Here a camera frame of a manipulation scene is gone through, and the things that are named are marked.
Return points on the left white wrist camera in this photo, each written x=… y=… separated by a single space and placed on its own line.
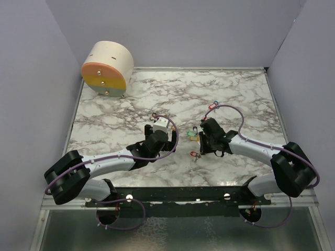
x=161 y=125

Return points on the round beige drawer box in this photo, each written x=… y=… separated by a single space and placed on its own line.
x=108 y=68

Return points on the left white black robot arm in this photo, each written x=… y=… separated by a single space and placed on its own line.
x=74 y=175

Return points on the green tag key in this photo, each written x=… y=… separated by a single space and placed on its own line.
x=191 y=133

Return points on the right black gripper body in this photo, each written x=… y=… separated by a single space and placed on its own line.
x=207 y=143

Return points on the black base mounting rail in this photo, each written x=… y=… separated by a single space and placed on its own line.
x=172 y=202

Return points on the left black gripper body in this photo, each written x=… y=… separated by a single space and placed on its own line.
x=166 y=147

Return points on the black tag key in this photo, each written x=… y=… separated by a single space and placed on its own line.
x=195 y=130

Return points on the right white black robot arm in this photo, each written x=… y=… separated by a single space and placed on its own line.
x=291 y=169

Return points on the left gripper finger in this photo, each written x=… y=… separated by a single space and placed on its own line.
x=172 y=142
x=148 y=130

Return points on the yellow tag key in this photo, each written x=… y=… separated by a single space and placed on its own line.
x=194 y=138

